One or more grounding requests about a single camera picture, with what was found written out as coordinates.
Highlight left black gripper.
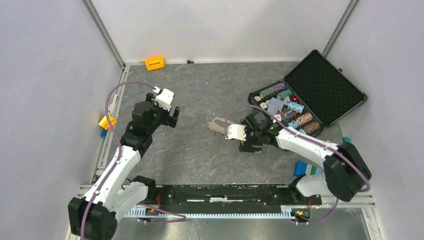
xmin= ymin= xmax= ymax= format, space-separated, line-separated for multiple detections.
xmin=146 ymin=92 xmax=181 ymax=134

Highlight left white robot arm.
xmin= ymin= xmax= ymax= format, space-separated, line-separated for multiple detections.
xmin=68 ymin=89 xmax=181 ymax=240

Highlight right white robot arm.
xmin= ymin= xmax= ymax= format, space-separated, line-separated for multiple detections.
xmin=227 ymin=110 xmax=372 ymax=204

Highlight orange block at back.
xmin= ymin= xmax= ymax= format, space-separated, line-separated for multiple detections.
xmin=144 ymin=56 xmax=165 ymax=71

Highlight orange block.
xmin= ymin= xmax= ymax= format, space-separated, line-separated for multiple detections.
xmin=144 ymin=56 xmax=165 ymax=71
xmin=98 ymin=115 xmax=117 ymax=130

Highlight blue green toy bricks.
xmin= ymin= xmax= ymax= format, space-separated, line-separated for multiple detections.
xmin=293 ymin=161 xmax=323 ymax=177

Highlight orange block at left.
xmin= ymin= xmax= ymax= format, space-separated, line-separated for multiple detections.
xmin=98 ymin=115 xmax=117 ymax=130

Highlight small blue block left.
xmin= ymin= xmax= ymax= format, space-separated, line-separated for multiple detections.
xmin=100 ymin=129 xmax=108 ymax=139

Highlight black poker chip case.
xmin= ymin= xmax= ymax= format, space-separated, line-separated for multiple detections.
xmin=247 ymin=49 xmax=368 ymax=137

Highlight teal cube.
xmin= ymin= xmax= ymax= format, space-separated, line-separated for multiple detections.
xmin=342 ymin=137 xmax=351 ymax=143

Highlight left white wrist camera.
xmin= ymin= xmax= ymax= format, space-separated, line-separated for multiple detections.
xmin=153 ymin=86 xmax=175 ymax=112

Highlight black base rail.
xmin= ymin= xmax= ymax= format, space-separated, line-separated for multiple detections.
xmin=144 ymin=184 xmax=322 ymax=214

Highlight white toothed cable rail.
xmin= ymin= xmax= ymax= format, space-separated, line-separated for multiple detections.
xmin=124 ymin=205 xmax=311 ymax=220

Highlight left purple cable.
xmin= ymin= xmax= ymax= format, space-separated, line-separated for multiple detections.
xmin=79 ymin=80 xmax=187 ymax=240

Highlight purple cable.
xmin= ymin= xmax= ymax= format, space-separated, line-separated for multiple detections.
xmin=79 ymin=80 xmax=187 ymax=240
xmin=223 ymin=104 xmax=371 ymax=226

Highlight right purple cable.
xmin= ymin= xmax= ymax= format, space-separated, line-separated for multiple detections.
xmin=223 ymin=104 xmax=371 ymax=226

